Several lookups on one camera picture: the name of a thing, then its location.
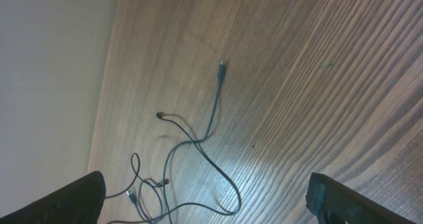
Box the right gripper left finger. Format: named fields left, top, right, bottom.
left=1, top=171, right=106, bottom=224

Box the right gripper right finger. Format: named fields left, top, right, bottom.
left=306, top=172, right=412, bottom=224

